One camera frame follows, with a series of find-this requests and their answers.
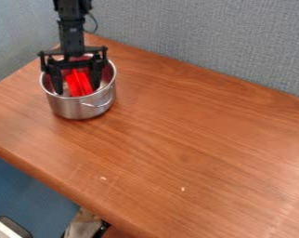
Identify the metal pot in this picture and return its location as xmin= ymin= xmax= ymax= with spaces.
xmin=40 ymin=60 xmax=116 ymax=120

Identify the red star-shaped block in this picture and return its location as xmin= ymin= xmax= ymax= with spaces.
xmin=65 ymin=69 xmax=93 ymax=97

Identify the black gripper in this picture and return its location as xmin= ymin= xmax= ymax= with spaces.
xmin=38 ymin=19 xmax=109 ymax=95

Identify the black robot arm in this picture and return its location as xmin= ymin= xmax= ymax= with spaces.
xmin=38 ymin=0 xmax=109 ymax=97

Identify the beige cloth under table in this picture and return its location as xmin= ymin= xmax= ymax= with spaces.
xmin=62 ymin=207 xmax=101 ymax=238

